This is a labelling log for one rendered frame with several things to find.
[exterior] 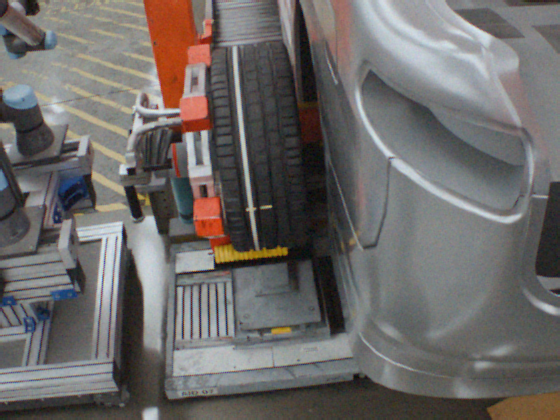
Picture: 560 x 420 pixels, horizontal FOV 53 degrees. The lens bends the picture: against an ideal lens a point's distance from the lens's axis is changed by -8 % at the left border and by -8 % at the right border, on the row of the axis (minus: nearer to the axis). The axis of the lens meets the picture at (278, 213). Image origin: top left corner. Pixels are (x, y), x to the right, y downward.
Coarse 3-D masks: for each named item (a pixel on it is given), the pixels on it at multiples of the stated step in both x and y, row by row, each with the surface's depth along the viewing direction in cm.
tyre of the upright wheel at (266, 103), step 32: (224, 64) 172; (256, 64) 172; (288, 64) 172; (224, 96) 166; (256, 96) 166; (288, 96) 166; (224, 128) 164; (256, 128) 164; (288, 128) 164; (224, 160) 164; (256, 160) 165; (288, 160) 165; (224, 192) 168; (256, 192) 169; (288, 192) 169; (256, 224) 175; (288, 224) 177
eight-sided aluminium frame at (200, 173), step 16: (192, 64) 187; (192, 80) 184; (208, 80) 195; (208, 96) 209; (192, 144) 170; (208, 144) 170; (192, 160) 169; (208, 160) 169; (192, 176) 169; (208, 176) 169; (208, 192) 173; (224, 224) 198
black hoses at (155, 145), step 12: (156, 132) 173; (168, 132) 173; (180, 132) 183; (144, 144) 171; (156, 144) 171; (168, 144) 171; (144, 156) 171; (156, 156) 171; (144, 168) 172; (156, 168) 172; (168, 168) 173
